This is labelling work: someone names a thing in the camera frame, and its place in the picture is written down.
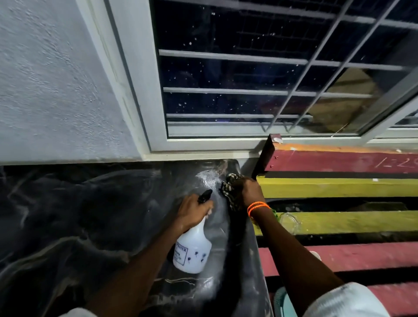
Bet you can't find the person's right hand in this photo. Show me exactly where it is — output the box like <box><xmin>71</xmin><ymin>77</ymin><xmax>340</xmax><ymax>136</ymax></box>
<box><xmin>234</xmin><ymin>177</ymin><xmax>266</xmax><ymax>210</ymax></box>

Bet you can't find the person's left hand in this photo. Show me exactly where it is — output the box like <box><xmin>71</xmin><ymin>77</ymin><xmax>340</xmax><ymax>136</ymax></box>
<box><xmin>175</xmin><ymin>195</ymin><xmax>215</xmax><ymax>233</ymax></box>

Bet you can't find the black white checkered cloth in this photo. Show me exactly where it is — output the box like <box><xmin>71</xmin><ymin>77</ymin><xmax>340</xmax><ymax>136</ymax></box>
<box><xmin>220</xmin><ymin>173</ymin><xmax>245</xmax><ymax>212</ymax></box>

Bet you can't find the white plastic spray bottle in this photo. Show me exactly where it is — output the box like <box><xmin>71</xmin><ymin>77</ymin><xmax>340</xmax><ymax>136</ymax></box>
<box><xmin>172</xmin><ymin>189</ymin><xmax>214</xmax><ymax>274</ymax></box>

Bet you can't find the person's right forearm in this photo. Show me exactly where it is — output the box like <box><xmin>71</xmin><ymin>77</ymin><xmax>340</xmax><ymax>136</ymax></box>
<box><xmin>251</xmin><ymin>206</ymin><xmax>344</xmax><ymax>316</ymax></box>

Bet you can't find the person's left forearm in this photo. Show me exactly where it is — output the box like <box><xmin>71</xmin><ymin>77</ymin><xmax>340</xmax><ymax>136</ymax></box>
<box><xmin>84</xmin><ymin>223</ymin><xmax>188</xmax><ymax>317</ymax></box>

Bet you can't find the clear round glass lid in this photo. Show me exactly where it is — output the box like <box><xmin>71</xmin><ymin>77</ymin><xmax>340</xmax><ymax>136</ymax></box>
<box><xmin>278</xmin><ymin>212</ymin><xmax>300</xmax><ymax>235</ymax></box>

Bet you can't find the white metal window grille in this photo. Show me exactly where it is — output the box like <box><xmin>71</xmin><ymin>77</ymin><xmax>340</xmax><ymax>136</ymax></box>
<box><xmin>158</xmin><ymin>0</ymin><xmax>418</xmax><ymax>132</ymax></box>

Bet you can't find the red yellow wooden slat bench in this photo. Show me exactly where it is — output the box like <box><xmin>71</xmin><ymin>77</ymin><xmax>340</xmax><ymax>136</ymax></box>
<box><xmin>251</xmin><ymin>133</ymin><xmax>418</xmax><ymax>317</ymax></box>

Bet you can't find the teal plastic container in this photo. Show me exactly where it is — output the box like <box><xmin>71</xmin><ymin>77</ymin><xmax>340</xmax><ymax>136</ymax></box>
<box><xmin>273</xmin><ymin>286</ymin><xmax>298</xmax><ymax>317</ymax></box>

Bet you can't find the orange thread bracelet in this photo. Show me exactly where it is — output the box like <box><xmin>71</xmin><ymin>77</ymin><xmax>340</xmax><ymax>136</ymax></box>
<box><xmin>247</xmin><ymin>201</ymin><xmax>272</xmax><ymax>218</ymax></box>

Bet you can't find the white window frame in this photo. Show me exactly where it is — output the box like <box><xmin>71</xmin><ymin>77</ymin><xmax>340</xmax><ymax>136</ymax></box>
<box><xmin>76</xmin><ymin>0</ymin><xmax>418</xmax><ymax>161</ymax></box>

